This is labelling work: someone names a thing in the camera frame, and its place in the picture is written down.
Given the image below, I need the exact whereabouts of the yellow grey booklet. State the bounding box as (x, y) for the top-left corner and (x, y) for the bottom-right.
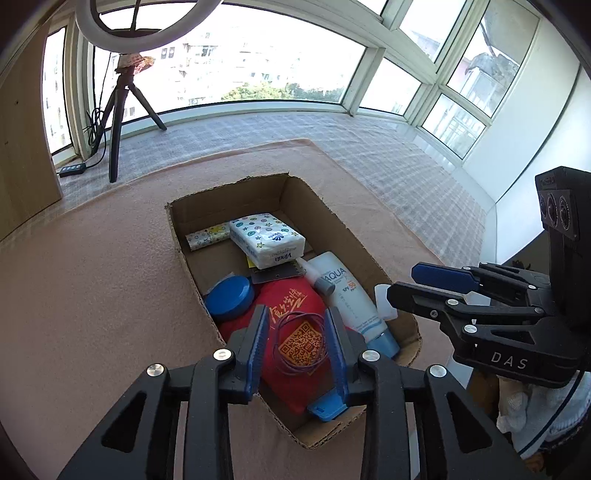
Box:
(249, 261), (304, 285)

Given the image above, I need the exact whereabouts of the small grey-capped white bottle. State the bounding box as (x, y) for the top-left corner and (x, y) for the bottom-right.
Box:
(297, 258), (335, 297)

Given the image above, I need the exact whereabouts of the white gloved right hand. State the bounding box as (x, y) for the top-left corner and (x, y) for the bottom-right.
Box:
(497, 372), (590, 459)

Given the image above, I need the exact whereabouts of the red fabric pouch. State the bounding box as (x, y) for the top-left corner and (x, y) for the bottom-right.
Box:
(215, 277), (332, 415)

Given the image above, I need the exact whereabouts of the light wooden board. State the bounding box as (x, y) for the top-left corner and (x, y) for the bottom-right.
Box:
(0, 25), (62, 238)

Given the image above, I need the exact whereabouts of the checked grey bedsheet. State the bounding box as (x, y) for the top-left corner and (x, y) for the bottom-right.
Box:
(32, 112), (486, 279)

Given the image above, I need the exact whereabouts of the blue round lid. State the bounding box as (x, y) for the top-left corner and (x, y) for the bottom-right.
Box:
(204, 275), (254, 322)

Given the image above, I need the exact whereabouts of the brown cardboard box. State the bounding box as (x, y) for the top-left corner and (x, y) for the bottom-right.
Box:
(166, 173), (422, 450)

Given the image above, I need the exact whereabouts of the dark purple wire loop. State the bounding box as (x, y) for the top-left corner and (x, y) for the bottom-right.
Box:
(272, 311), (330, 375)

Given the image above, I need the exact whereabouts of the black tripod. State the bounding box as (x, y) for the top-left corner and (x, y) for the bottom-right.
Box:
(87, 54), (167, 183)

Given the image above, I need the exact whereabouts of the black inline cable controller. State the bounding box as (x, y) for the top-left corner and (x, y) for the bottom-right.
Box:
(58, 162), (87, 178)

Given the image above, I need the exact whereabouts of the patterned white tissue pack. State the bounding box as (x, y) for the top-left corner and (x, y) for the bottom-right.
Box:
(228, 213), (305, 270)

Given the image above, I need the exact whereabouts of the white ring light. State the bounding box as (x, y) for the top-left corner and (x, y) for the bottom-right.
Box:
(75, 0), (221, 54)

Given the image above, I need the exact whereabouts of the white aqua sunscreen tube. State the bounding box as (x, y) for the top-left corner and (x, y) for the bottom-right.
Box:
(308, 252), (401, 358)

